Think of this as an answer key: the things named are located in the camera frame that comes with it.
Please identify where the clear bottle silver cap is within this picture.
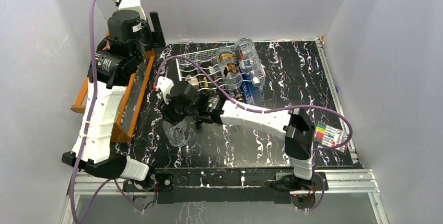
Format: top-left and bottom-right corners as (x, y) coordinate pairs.
(162, 117), (191, 148)

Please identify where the square clear bottle black cap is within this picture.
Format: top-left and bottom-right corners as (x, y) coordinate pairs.
(217, 46), (244, 102)

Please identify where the round clear bottle white cap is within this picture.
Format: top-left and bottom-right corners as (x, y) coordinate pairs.
(234, 38), (265, 87)

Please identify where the dark wine bottle brown label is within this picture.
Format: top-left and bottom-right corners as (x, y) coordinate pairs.
(200, 62), (218, 93)

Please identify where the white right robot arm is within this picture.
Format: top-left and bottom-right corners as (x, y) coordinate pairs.
(154, 77), (316, 192)

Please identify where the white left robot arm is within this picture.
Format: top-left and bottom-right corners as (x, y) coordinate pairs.
(62, 10), (166, 191)

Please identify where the orange wooden shelf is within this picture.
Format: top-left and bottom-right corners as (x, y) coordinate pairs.
(71, 32), (156, 144)

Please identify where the pack of coloured markers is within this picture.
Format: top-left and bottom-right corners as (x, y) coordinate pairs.
(314, 121), (348, 148)

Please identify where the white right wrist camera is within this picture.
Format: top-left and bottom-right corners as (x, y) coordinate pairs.
(153, 76), (174, 104)

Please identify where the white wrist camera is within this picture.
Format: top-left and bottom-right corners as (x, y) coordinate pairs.
(153, 76), (174, 104)
(111, 0), (144, 15)

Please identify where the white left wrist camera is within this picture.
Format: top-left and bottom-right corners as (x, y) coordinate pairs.
(111, 0), (144, 15)

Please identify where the white wire wine rack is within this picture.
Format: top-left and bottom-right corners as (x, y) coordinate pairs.
(177, 45), (251, 95)

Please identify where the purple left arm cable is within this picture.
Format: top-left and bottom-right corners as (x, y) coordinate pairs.
(69, 0), (120, 224)

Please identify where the aluminium frame rail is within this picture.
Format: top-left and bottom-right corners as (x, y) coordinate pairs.
(61, 167), (388, 223)

